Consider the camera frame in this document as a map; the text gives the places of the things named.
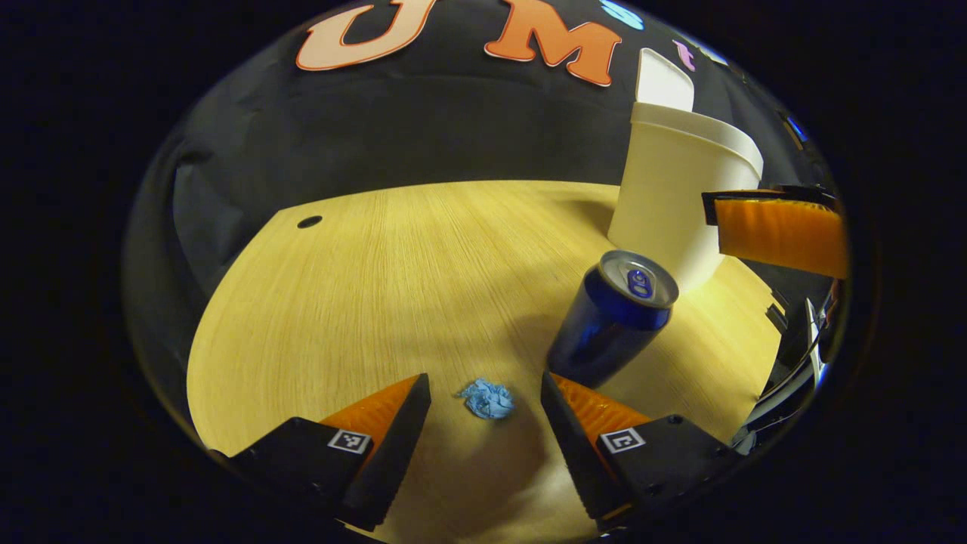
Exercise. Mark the blue paper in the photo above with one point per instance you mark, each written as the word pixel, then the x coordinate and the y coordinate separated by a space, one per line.
pixel 487 400

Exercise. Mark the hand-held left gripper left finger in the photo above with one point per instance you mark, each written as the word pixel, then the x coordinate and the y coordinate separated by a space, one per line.
pixel 396 453

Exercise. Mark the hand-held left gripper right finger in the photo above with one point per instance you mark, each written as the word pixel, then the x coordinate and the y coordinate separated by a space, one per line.
pixel 574 453

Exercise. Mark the blue pop can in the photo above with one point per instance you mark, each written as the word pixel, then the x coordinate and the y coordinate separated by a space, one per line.
pixel 604 325

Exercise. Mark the black desk grommet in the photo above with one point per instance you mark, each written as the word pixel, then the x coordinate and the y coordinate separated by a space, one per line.
pixel 309 222

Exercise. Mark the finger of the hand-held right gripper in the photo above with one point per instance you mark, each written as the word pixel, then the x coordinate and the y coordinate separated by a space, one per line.
pixel 778 234

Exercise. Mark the white desktop garbage bin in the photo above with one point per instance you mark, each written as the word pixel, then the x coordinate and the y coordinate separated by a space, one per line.
pixel 665 196

